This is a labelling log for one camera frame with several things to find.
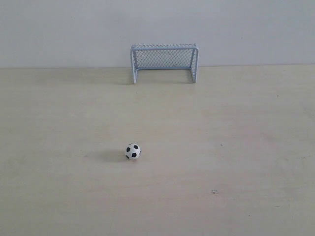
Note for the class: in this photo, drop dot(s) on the small black white soccer ball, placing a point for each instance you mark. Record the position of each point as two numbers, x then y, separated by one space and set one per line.
132 151

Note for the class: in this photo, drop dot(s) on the light blue mini goal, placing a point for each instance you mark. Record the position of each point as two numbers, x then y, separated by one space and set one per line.
164 57

